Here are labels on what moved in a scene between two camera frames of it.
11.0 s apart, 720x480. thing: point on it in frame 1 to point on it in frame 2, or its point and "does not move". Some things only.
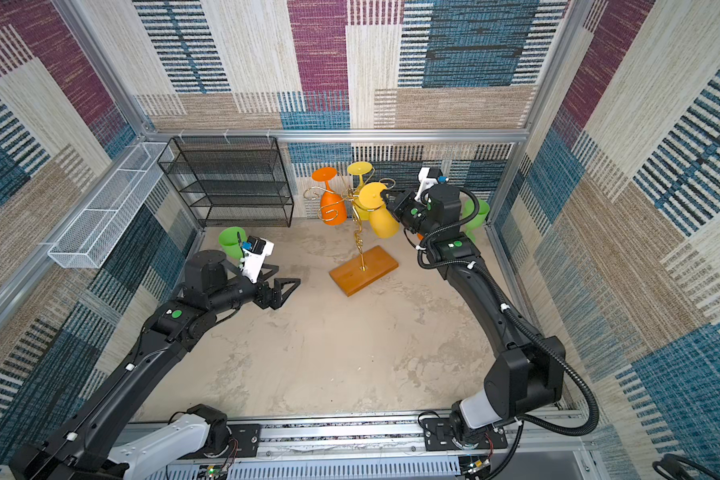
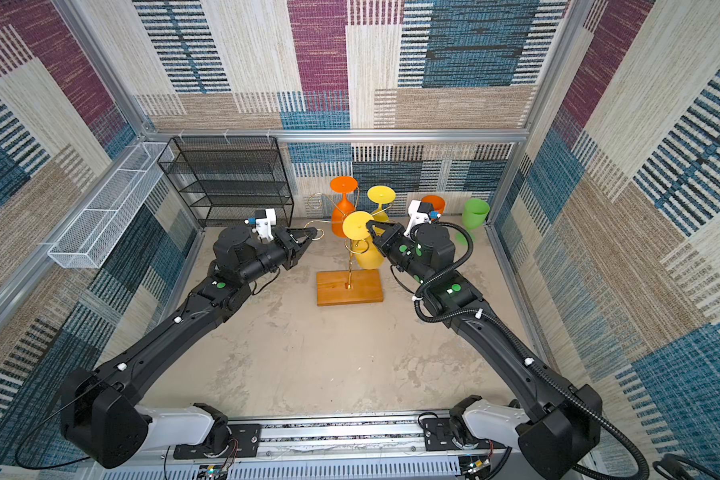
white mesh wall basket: (94, 235) does not move
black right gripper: (399, 205) to (393, 231)
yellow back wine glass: (360, 168) to (381, 194)
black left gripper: (276, 299) to (286, 238)
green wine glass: (472, 226) does not move
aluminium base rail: (499, 448) does not move
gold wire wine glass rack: (362, 270) to (348, 287)
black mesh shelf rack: (231, 181) does not move
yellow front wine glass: (382, 221) to (366, 251)
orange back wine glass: (332, 203) to (343, 209)
